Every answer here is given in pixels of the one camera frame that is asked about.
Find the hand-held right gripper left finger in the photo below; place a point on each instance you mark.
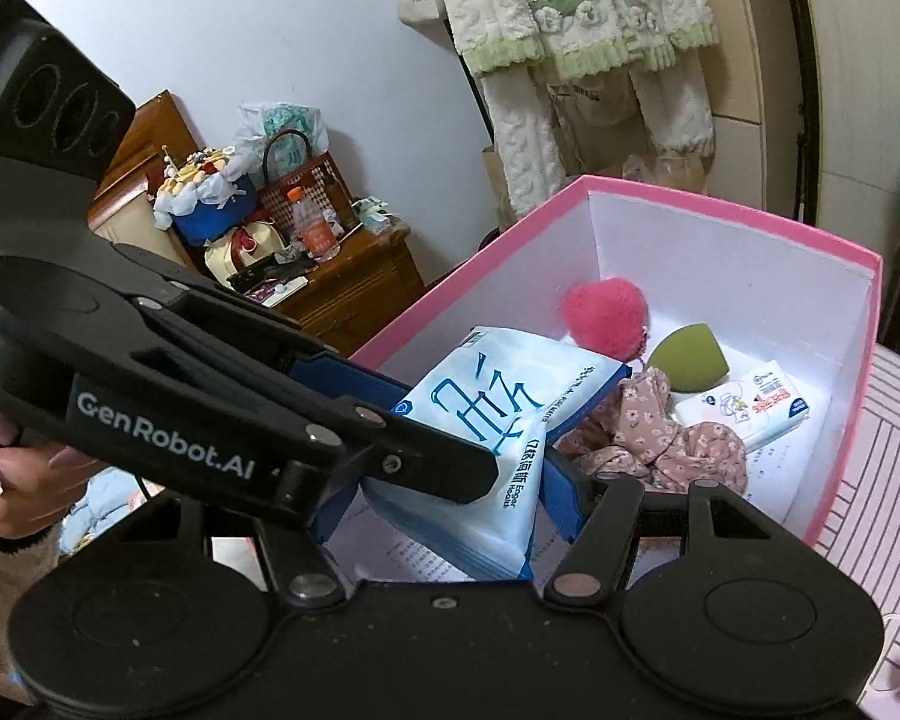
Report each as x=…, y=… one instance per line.
x=337, y=517

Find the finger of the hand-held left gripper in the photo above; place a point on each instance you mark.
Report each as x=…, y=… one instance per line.
x=435, y=465
x=345, y=382

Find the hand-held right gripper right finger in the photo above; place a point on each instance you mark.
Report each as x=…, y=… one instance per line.
x=566, y=499

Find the blue wet wipes pack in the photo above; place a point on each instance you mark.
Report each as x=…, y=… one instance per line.
x=487, y=405

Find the pink floral scrunchie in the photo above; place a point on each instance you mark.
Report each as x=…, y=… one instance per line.
x=645, y=435

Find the green makeup sponge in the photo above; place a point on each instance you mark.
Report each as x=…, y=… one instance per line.
x=690, y=360

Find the pink fluffy pompom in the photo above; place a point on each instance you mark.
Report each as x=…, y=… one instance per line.
x=604, y=315

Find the small white tissue pack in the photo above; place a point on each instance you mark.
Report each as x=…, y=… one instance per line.
x=750, y=405

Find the pink cardboard box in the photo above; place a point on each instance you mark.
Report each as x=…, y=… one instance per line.
x=720, y=240

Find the person's left hand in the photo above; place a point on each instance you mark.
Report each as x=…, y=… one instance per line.
x=30, y=487

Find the wooden cabinet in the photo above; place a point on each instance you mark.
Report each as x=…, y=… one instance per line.
x=360, y=285

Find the orange drink bottle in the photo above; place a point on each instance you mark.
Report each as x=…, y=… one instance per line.
x=315, y=229

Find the cream handbag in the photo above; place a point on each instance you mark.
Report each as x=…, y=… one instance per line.
x=247, y=247

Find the small green tissue pack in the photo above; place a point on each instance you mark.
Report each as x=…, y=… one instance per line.
x=371, y=214

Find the wooden headboard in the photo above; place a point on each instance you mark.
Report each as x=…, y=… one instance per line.
x=142, y=165

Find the white wipes packet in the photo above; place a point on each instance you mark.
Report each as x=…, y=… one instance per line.
x=772, y=480

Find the blue flower bouquet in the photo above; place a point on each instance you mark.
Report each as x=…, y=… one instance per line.
x=210, y=195

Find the woven basket bag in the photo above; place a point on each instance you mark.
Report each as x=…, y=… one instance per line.
x=315, y=172

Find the light blue cloth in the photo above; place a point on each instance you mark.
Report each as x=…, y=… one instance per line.
x=105, y=510

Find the brown paper bag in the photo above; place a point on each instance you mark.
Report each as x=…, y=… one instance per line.
x=499, y=187

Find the plastic bag of tissue packs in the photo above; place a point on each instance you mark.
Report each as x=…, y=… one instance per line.
x=285, y=124

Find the black coat rack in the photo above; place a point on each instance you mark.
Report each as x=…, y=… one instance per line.
x=472, y=105

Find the striped tablecloth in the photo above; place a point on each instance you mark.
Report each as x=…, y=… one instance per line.
x=885, y=465

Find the cream fleece pajamas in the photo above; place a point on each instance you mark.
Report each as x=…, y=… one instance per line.
x=570, y=30

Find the beige wardrobe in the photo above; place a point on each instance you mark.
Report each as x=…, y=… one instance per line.
x=757, y=52

